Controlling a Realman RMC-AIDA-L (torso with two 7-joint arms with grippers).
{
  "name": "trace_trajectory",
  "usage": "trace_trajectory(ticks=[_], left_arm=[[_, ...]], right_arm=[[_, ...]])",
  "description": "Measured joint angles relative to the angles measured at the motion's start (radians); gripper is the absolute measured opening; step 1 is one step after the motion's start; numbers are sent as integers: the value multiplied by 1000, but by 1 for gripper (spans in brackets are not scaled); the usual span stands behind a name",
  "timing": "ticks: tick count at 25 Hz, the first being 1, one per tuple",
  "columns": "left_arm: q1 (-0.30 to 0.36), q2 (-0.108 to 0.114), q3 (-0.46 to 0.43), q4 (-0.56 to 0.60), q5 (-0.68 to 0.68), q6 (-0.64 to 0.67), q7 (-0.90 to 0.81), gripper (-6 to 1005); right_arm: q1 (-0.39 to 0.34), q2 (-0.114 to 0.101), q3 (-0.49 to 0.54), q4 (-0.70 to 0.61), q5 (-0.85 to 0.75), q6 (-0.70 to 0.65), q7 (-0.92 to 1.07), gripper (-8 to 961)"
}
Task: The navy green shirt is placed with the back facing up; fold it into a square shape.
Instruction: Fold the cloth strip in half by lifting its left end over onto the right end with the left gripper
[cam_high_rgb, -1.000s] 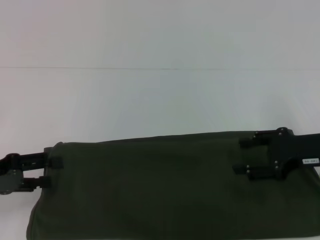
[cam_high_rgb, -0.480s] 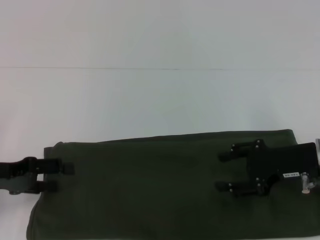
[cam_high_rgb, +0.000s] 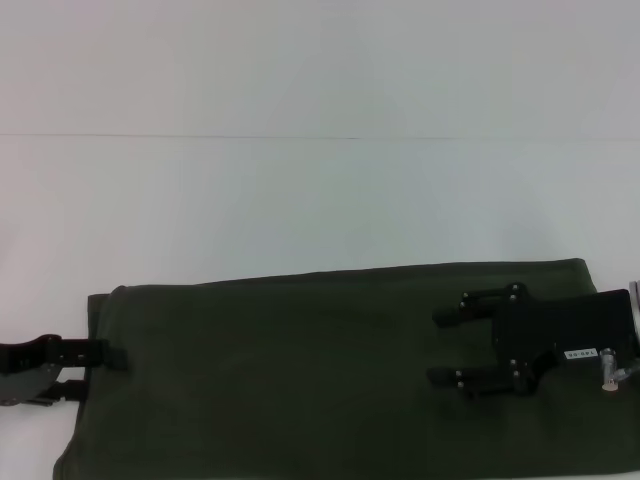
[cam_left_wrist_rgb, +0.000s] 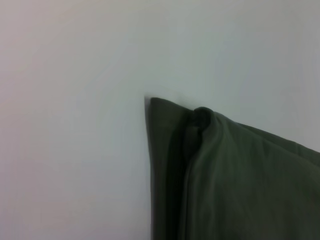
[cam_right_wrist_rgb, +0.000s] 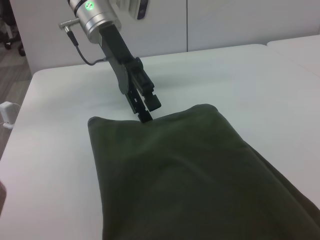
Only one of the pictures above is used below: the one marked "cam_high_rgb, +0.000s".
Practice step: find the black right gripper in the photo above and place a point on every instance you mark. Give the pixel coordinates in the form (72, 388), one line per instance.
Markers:
(550, 330)

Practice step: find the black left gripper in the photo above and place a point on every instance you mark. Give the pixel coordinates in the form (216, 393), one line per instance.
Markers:
(25, 370)

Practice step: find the dark green shirt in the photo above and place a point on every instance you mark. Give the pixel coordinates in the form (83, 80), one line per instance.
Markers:
(300, 390)

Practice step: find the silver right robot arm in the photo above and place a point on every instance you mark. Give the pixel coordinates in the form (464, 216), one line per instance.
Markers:
(635, 297)

